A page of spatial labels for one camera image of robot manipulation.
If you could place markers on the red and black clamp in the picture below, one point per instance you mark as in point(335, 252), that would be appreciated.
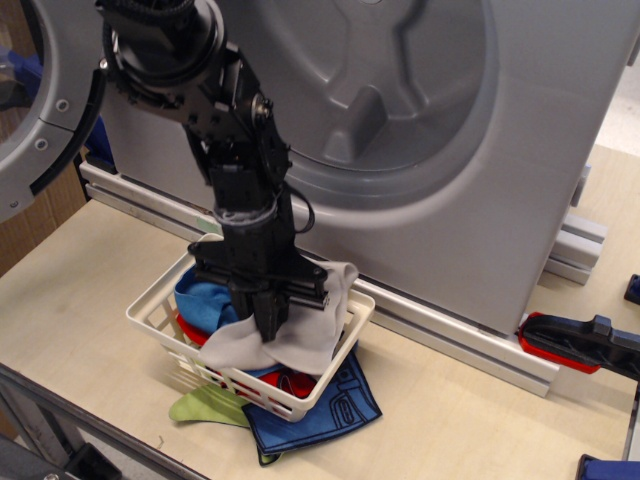
point(586, 346)

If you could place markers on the blue jeans-print cloth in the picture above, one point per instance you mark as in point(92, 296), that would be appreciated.
point(346, 405)

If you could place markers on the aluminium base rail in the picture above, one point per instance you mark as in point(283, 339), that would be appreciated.
point(577, 248)

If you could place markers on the grey cloth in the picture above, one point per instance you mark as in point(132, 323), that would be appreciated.
point(305, 341)

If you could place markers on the red cloth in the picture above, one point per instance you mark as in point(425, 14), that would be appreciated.
point(298, 384)

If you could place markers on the white plastic laundry basket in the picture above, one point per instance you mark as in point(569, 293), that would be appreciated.
point(156, 314)

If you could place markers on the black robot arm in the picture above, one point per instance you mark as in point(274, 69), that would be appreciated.
point(173, 59)

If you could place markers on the grey toy washing machine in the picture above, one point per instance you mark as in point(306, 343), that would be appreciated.
point(437, 145)

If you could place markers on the blue clamp pad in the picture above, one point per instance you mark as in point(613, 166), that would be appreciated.
point(591, 468)

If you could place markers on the metal table frame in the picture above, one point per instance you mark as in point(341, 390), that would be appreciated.
point(56, 439)

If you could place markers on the light blue cloth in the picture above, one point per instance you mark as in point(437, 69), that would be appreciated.
point(210, 320)

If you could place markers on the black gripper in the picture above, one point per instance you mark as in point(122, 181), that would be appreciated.
point(258, 253)

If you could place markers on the black clamp part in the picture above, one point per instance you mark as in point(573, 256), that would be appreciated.
point(632, 292)

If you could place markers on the blue clamp behind machine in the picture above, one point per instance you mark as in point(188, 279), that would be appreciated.
point(99, 152)

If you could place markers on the green cloth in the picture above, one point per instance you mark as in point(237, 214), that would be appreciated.
point(210, 403)

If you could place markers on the round washing machine door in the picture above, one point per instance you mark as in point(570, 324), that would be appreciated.
point(66, 106)

